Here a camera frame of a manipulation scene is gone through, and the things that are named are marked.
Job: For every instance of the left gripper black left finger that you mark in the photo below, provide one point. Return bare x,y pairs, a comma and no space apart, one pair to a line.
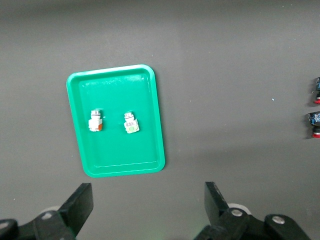
77,207

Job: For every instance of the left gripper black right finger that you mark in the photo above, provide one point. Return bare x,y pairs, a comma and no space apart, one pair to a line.
215,207

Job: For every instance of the white button with orange side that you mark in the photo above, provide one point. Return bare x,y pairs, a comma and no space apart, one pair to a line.
94,124

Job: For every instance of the white button with green label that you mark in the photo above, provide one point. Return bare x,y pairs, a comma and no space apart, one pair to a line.
131,126

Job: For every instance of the green plastic tray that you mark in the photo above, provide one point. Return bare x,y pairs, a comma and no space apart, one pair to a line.
115,155

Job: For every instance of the dark grey table mat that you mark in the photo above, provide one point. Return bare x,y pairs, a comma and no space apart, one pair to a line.
225,50

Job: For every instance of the red push button switch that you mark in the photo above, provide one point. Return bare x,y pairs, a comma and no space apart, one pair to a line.
315,118
318,86

